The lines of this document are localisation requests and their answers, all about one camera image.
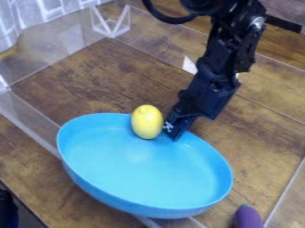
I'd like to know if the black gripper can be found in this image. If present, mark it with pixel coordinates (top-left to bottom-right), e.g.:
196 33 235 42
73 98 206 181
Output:
163 58 241 141

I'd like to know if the yellow toy lemon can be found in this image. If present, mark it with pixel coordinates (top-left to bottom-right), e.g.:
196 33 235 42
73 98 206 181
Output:
131 104 163 140

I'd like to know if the blue round plate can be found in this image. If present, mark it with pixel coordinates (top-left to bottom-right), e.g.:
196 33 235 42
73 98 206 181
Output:
57 113 234 219

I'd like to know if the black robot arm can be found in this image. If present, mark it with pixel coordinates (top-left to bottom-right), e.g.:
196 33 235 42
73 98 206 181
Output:
163 0 266 141

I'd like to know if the purple toy eggplant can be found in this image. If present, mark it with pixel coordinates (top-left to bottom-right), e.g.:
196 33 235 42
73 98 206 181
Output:
234 205 265 228

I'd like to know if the black bar in background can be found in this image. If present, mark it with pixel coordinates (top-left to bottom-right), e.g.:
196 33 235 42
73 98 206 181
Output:
266 15 302 34

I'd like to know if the white patterned curtain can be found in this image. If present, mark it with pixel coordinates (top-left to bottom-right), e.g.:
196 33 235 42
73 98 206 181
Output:
0 0 113 53

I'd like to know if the black cable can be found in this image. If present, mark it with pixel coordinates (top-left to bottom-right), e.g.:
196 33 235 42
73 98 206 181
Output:
140 0 200 25

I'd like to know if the clear acrylic enclosure wall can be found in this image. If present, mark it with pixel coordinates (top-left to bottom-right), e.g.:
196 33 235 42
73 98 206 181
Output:
0 3 305 228

